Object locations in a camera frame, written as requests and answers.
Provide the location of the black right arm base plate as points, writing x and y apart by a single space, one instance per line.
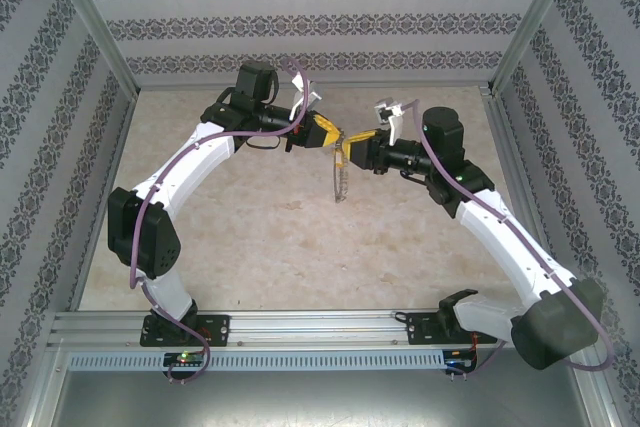
417 329

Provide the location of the aluminium mounting rail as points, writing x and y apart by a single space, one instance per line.
320 327

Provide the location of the aluminium side rail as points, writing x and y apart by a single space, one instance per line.
500 117
122 132

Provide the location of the aluminium frame post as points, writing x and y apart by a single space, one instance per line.
535 17
95 22

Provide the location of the grey sheet metal panel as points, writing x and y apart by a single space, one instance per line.
320 402

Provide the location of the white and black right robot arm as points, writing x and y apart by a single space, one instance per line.
510 242

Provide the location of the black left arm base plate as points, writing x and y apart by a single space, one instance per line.
215 329

